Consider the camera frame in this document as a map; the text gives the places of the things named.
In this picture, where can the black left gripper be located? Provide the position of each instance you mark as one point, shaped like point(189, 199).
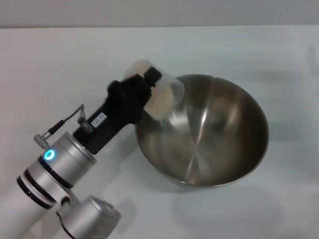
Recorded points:
point(119, 107)

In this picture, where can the clear plastic cup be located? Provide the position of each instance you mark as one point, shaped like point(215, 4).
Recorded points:
point(172, 92)

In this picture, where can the beige rice grains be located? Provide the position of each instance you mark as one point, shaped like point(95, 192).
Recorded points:
point(162, 103)

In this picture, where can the stainless steel mixing bowl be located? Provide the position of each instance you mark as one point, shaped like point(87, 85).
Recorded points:
point(211, 139)

